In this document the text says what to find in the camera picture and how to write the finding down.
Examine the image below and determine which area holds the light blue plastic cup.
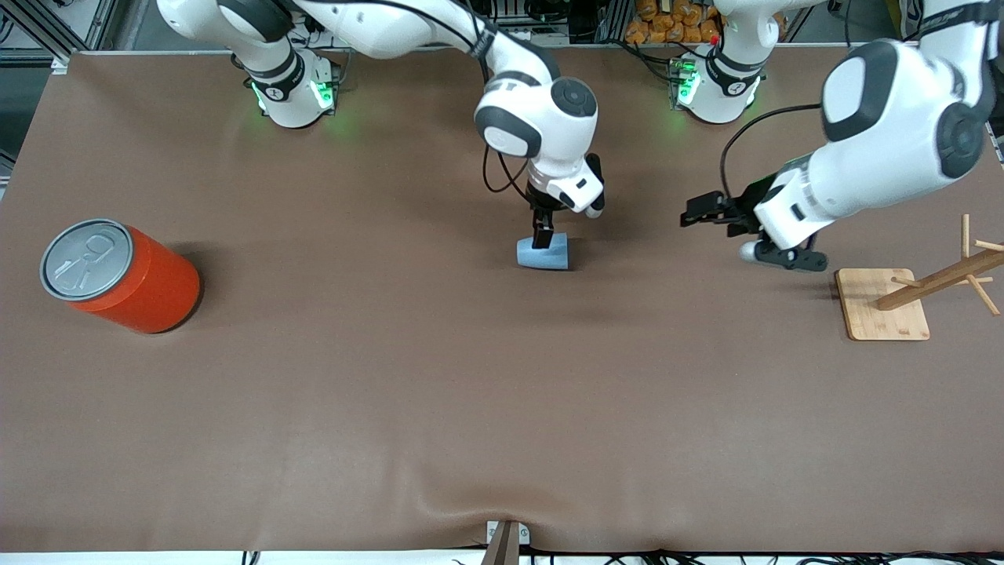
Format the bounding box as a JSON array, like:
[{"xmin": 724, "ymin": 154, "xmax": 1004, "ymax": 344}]
[{"xmin": 516, "ymin": 233, "xmax": 569, "ymax": 271}]

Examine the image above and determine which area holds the wooden cup rack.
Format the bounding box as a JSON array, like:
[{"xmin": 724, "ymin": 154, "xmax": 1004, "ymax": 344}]
[{"xmin": 835, "ymin": 213, "xmax": 1004, "ymax": 341}]

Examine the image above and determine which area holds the brown table mat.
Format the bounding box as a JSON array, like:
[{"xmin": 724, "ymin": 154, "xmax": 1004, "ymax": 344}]
[{"xmin": 0, "ymin": 46, "xmax": 1004, "ymax": 554}]

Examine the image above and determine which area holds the pile of orange objects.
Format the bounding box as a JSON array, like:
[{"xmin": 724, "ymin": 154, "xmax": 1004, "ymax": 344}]
[{"xmin": 625, "ymin": 0, "xmax": 722, "ymax": 44}]

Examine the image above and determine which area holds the large orange can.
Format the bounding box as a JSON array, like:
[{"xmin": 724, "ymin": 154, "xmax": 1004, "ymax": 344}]
[{"xmin": 39, "ymin": 218, "xmax": 202, "ymax": 335}]

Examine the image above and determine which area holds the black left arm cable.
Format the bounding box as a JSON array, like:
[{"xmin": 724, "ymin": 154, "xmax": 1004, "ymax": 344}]
[{"xmin": 720, "ymin": 102, "xmax": 824, "ymax": 203}]

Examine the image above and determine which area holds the aluminium upright post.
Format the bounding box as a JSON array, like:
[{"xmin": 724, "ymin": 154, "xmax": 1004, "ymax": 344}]
[{"xmin": 600, "ymin": 0, "xmax": 631, "ymax": 44}]

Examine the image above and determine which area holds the aluminium frame profile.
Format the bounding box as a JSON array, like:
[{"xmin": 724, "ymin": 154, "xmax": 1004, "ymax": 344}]
[{"xmin": 0, "ymin": 0, "xmax": 83, "ymax": 75}]

